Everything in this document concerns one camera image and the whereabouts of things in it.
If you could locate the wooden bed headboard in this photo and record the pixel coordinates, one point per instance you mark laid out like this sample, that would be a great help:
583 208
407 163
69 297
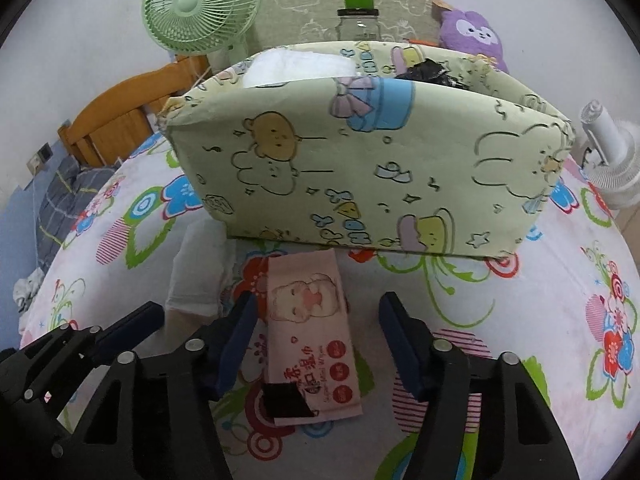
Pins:
125 110

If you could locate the purple plush toy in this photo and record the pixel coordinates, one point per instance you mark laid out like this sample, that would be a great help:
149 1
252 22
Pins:
472 30

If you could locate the glass jar with black lid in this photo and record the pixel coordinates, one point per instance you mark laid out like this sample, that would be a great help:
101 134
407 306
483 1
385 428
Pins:
357 27

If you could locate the small brown box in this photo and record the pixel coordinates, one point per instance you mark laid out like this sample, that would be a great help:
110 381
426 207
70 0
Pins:
442 7

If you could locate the green desk fan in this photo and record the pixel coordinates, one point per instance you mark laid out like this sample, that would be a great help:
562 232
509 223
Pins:
187 2

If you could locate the small white cloth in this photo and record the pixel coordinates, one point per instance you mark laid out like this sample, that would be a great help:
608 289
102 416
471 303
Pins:
200 270

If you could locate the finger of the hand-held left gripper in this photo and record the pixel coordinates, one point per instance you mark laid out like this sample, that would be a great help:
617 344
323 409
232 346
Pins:
132 324
20 375

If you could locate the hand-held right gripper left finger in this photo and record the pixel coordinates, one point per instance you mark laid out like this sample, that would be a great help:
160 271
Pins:
235 345

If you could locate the printed beige board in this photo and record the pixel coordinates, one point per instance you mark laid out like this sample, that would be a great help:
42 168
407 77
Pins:
300 0

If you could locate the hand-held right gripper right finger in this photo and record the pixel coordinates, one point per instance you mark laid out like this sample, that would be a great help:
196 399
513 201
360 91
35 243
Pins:
400 345

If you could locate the white crumpled cloth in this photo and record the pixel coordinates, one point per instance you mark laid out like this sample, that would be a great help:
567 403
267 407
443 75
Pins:
27 285

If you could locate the white towel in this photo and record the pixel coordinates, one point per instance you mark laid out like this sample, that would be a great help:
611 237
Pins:
295 67

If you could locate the blue grid bedsheet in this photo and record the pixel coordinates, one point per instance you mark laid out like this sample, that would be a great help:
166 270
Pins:
17 240

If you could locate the wall socket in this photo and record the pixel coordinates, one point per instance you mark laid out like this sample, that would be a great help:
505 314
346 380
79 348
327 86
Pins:
40 157

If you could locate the pink wet wipes packet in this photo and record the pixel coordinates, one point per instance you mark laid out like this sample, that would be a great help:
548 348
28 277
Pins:
305 310

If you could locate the black plastic bag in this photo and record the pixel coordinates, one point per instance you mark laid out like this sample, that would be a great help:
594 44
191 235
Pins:
430 74

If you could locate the white clip fan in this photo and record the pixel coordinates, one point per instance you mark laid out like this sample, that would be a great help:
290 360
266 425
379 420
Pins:
610 160

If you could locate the yellow printed fabric basket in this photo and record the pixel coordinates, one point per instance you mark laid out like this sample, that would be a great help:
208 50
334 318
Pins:
375 170

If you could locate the grey plaid pillow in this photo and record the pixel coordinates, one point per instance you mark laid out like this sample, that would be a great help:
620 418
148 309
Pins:
60 195

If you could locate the floral printed cloth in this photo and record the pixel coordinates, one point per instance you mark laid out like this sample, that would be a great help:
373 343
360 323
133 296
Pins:
550 310

